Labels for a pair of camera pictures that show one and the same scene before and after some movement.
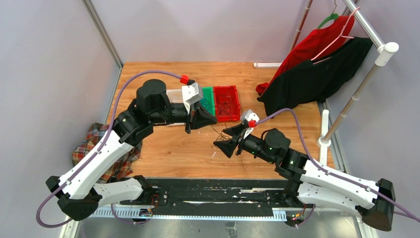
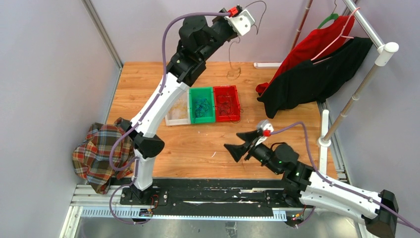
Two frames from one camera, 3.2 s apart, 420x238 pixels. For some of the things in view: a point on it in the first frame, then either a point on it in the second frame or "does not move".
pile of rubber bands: x=226 y=107 -> x=228 y=105
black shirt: x=301 y=83 does not move
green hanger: x=333 y=16 does not move
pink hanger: x=340 y=36 does not move
